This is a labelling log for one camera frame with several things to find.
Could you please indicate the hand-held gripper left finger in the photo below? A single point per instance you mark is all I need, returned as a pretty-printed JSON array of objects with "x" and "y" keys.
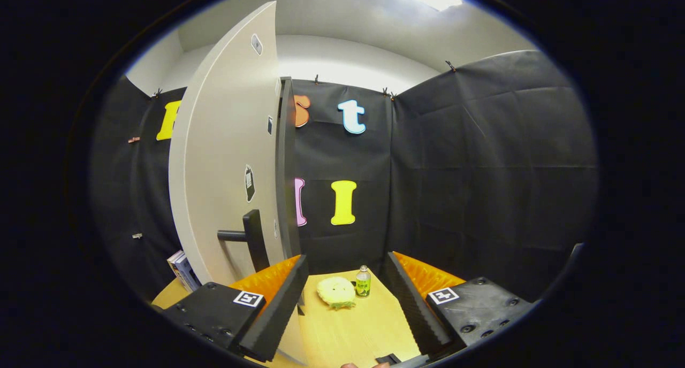
[{"x": 278, "y": 309}]

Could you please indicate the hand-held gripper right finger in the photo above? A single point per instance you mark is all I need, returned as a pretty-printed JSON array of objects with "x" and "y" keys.
[{"x": 415, "y": 309}]

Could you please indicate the beige shoe cabinet door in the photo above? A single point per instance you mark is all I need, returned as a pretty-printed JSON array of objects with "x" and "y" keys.
[{"x": 219, "y": 159}]

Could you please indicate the green label drink bottle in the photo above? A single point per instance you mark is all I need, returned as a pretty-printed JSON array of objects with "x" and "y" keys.
[{"x": 363, "y": 285}]

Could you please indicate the pale yellow cabbage half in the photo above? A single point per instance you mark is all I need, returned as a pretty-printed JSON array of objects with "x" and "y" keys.
[{"x": 336, "y": 292}]

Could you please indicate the blue cover book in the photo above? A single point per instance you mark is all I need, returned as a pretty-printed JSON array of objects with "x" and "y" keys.
[{"x": 188, "y": 274}]

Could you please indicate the white cover book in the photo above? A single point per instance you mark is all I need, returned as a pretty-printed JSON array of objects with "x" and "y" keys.
[{"x": 174, "y": 262}]

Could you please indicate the black backdrop cloth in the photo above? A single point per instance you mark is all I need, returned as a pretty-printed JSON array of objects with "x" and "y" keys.
[{"x": 481, "y": 170}]

